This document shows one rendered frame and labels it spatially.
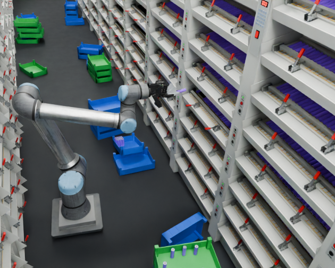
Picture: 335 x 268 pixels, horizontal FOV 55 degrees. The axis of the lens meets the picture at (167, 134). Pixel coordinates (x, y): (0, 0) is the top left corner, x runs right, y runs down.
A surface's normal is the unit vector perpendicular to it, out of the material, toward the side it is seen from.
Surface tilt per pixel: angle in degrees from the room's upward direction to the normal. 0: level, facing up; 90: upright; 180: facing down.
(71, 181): 5
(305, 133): 16
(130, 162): 0
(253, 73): 90
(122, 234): 0
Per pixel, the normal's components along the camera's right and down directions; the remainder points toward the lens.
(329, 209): -0.19, -0.73
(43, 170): 0.07, -0.81
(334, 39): -0.91, 0.38
